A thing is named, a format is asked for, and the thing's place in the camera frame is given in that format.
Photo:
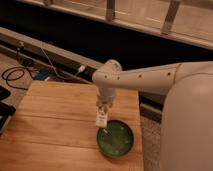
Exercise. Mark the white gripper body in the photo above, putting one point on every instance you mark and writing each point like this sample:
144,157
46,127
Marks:
105,96

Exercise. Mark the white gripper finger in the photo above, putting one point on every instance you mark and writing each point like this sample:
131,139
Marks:
106,109
99,109

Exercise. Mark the small white bottle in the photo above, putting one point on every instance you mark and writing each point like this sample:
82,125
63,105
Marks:
101,119

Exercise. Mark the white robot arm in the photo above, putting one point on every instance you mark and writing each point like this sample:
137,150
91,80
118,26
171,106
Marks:
187,116

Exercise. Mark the green ceramic bowl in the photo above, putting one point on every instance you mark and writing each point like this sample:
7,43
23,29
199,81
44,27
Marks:
116,140

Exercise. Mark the blue box on floor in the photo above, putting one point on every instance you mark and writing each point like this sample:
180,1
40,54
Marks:
42,75

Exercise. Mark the black object at left edge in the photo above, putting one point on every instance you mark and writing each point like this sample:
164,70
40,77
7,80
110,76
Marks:
6,111

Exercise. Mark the white wall plug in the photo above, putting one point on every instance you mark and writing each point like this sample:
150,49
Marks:
81,69

